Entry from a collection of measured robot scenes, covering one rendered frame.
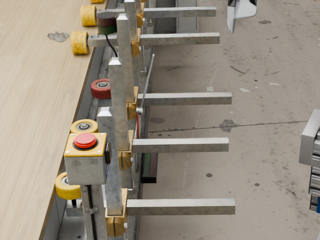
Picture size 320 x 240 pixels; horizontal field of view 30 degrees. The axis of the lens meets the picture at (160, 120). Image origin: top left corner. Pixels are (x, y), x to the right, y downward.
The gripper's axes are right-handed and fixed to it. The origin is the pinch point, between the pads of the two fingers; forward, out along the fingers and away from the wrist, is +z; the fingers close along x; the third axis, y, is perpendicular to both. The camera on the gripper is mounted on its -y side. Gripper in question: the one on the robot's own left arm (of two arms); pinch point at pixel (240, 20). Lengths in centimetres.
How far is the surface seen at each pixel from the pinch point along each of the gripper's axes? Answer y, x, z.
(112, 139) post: -23.3, -18.9, 25.2
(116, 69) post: -34.4, 3.5, 20.1
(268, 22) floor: -80, 302, 132
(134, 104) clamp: -43, 26, 45
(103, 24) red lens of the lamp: -50, 23, 17
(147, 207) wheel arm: -19, -12, 49
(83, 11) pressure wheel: -86, 66, 35
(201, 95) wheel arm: -26, 40, 46
